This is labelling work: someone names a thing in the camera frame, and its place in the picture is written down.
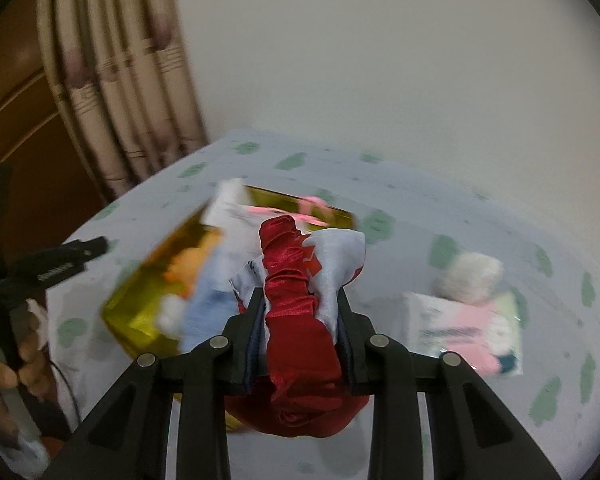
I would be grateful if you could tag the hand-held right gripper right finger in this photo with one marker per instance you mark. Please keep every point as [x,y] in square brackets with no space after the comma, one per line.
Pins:
[347,345]

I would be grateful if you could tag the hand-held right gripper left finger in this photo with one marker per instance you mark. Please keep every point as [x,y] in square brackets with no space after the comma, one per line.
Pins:
[245,330]

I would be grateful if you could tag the blue cloth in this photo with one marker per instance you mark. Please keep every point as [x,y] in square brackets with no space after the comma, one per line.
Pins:
[207,305]

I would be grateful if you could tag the red and white satin cloth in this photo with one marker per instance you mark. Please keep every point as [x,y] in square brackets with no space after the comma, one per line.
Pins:
[290,320]

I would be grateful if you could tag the orange plush toy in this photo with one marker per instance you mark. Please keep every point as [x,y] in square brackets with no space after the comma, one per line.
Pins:
[190,265]

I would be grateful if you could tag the gold metal tray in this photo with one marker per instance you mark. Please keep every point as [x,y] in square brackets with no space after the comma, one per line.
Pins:
[145,310]

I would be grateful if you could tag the pink cloth item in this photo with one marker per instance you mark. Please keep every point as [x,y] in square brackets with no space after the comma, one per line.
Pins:
[307,205]

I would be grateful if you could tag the person's left forearm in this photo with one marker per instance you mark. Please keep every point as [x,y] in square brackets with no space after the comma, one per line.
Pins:
[5,435]

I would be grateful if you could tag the person's left hand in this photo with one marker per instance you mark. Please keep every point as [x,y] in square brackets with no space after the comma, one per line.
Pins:
[30,360]

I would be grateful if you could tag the pink white plastic packet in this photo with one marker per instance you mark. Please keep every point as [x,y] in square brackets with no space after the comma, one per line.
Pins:
[460,330]

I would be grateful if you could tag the white plush toy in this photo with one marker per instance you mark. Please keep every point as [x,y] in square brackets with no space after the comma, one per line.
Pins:
[472,275]

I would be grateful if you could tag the green patterned tablecloth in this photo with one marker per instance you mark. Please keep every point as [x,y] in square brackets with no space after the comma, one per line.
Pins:
[430,200]

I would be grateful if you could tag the beige striped curtain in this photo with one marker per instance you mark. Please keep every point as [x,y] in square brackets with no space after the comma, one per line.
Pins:
[130,85]

